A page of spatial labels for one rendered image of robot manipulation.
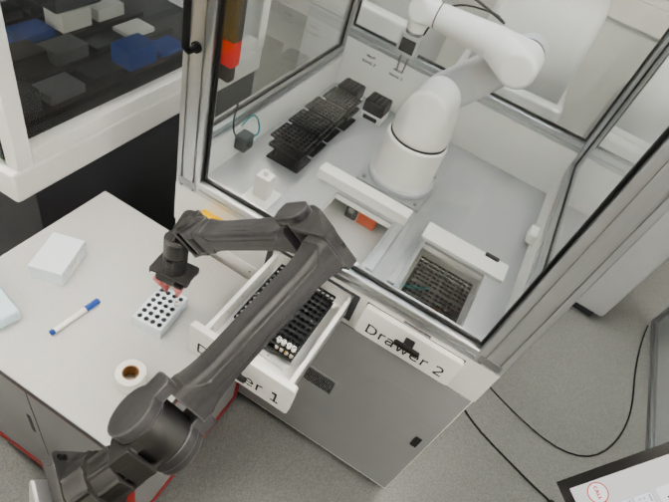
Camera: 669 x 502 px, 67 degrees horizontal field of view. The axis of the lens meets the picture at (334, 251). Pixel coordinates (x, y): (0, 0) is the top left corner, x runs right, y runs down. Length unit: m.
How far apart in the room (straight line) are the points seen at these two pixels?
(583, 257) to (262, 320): 0.65
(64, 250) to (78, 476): 0.86
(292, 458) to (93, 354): 1.00
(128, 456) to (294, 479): 1.41
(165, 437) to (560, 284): 0.80
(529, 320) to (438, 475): 1.20
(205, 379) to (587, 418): 2.33
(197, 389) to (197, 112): 0.79
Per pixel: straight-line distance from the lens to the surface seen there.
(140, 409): 0.73
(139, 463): 0.74
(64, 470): 0.80
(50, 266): 1.50
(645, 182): 1.02
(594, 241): 1.08
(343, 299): 1.42
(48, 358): 1.40
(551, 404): 2.76
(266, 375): 1.18
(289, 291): 0.75
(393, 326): 1.36
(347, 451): 2.01
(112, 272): 1.53
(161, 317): 1.39
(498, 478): 2.43
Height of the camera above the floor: 1.95
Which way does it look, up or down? 45 degrees down
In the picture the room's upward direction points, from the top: 21 degrees clockwise
